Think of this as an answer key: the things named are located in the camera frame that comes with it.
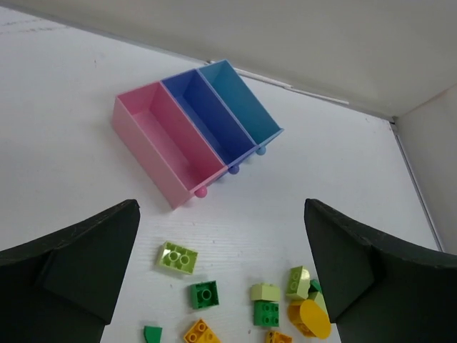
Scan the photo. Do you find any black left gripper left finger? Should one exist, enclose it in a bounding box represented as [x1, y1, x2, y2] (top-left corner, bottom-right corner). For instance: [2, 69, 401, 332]
[1, 199, 140, 342]

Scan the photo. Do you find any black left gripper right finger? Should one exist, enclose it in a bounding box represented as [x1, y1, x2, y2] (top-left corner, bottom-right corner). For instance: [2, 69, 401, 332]
[304, 199, 456, 342]

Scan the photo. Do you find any pale lime lego piece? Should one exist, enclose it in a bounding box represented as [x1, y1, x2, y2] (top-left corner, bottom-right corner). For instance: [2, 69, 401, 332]
[308, 291, 328, 314]

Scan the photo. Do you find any green lego plate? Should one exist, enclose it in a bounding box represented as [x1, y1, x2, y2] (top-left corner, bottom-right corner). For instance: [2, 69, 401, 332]
[308, 279, 322, 292]

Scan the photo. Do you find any yellow oval lego piece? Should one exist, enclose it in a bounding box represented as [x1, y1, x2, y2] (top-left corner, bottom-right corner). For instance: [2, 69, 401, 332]
[287, 299, 331, 339]

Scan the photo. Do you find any lime sloped lego brick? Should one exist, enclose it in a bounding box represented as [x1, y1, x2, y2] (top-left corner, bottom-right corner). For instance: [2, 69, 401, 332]
[286, 266, 311, 300]

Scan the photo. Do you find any green curved lego piece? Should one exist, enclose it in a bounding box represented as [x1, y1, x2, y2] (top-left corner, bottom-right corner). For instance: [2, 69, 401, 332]
[143, 325, 162, 343]

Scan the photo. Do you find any green 2x2 lego brick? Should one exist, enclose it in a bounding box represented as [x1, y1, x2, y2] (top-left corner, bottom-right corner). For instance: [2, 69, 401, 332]
[253, 300, 280, 327]
[189, 280, 219, 310]

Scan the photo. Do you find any lime rounded lego brick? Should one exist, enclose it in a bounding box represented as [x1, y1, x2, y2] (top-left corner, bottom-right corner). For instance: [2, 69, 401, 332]
[250, 283, 281, 302]

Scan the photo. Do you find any yellow printed lego brick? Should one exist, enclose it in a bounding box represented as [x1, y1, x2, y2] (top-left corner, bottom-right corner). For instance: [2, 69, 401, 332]
[265, 330, 293, 343]

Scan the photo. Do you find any lime 2x3 lego brick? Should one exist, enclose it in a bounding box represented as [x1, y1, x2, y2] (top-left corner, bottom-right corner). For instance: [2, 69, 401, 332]
[156, 241, 199, 275]

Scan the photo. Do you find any yellow striped lego brick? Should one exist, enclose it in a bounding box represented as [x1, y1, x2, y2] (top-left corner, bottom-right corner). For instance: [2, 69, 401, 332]
[184, 319, 221, 343]

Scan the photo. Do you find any pink drawer container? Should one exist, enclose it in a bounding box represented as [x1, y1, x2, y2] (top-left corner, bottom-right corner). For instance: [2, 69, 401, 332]
[111, 81, 228, 209]

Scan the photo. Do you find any purple drawer container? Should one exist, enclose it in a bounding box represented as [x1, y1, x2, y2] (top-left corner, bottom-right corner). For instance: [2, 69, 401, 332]
[161, 69, 256, 175]

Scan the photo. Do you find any light blue drawer container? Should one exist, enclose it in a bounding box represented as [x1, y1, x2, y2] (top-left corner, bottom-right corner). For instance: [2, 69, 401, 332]
[199, 60, 283, 156]

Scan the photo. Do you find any aluminium rail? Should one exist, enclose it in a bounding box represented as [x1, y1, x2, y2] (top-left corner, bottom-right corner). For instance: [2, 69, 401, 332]
[389, 116, 444, 252]

